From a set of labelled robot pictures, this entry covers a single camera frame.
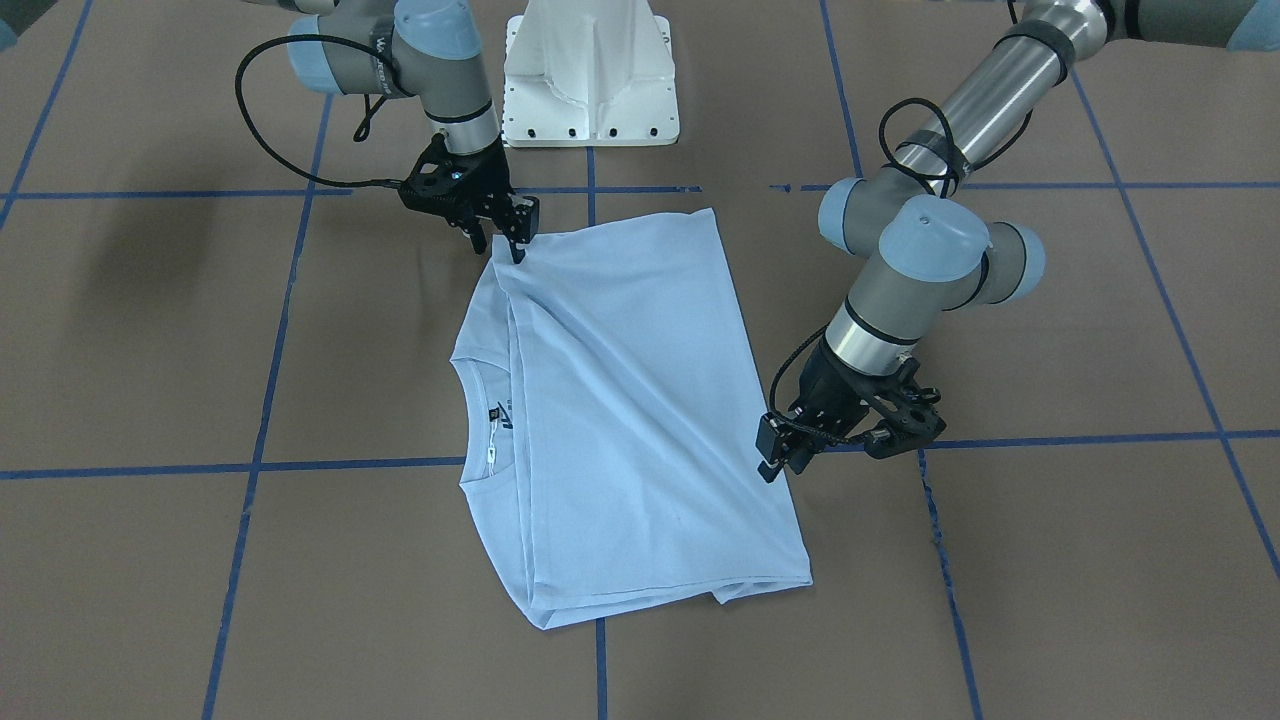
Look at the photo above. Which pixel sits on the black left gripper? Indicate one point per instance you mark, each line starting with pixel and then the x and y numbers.
pixel 836 397

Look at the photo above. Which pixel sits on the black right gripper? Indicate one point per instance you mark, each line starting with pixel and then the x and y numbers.
pixel 489 181

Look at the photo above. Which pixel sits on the light blue t-shirt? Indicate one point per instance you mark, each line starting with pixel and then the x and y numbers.
pixel 612 403

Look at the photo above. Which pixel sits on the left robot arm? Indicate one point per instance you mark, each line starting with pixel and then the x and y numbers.
pixel 925 253

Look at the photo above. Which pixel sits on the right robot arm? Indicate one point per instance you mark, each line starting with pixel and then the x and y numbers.
pixel 430 50

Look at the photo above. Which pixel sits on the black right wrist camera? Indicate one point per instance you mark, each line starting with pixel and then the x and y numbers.
pixel 432 187

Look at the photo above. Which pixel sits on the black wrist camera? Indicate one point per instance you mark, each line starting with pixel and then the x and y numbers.
pixel 908 419
pixel 432 187

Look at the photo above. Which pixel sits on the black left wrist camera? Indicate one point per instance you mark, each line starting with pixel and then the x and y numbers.
pixel 908 419

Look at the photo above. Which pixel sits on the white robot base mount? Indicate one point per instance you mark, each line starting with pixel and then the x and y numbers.
pixel 589 73

